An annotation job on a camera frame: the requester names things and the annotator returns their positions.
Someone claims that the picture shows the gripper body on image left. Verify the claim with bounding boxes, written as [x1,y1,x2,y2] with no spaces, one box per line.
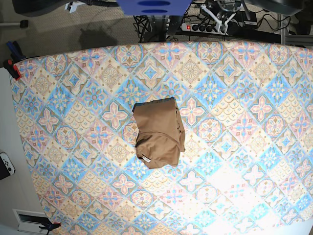
[65,1,84,13]

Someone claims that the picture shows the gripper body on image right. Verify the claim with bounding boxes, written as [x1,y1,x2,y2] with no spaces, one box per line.
[201,3,237,34]

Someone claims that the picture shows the brown t-shirt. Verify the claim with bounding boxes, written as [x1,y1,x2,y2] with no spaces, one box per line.
[132,97,185,169]

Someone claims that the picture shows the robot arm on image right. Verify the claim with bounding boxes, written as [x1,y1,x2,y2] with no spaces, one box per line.
[200,0,251,34]

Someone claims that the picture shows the white power strip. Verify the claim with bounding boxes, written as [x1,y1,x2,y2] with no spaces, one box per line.
[181,23,219,34]

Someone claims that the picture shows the red and black clamp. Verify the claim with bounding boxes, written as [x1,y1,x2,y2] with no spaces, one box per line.
[3,59,21,80]

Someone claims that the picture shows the patterned tablecloth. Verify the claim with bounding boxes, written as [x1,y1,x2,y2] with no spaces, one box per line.
[10,42,313,235]

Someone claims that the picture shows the game console with white controller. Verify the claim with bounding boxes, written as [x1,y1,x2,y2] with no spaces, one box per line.
[0,152,15,180]

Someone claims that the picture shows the white box with dark window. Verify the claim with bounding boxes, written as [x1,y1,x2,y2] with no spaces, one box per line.
[13,209,49,235]

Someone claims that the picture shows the black orange clamp bottom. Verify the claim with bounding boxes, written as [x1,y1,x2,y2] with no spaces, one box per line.
[39,218,61,234]

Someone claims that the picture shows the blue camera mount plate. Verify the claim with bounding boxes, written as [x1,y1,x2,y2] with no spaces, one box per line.
[117,0,192,16]

